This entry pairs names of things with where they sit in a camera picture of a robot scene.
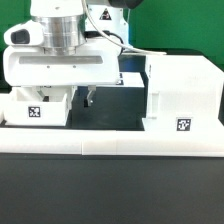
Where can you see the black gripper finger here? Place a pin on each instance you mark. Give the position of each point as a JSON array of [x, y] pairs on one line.
[[88, 99], [44, 97]]

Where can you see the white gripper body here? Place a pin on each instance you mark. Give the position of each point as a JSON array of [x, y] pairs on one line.
[[26, 64]]

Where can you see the white drawer box front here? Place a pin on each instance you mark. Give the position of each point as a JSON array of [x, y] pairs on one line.
[[24, 106]]

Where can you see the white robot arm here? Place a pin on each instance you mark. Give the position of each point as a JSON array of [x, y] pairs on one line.
[[54, 50]]

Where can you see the white drawer cabinet housing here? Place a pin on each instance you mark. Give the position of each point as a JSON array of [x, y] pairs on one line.
[[184, 94]]

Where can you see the white marker sheet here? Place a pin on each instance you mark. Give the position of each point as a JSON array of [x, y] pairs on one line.
[[130, 79]]

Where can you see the white obstacle fence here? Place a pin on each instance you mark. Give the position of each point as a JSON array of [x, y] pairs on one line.
[[201, 143]]

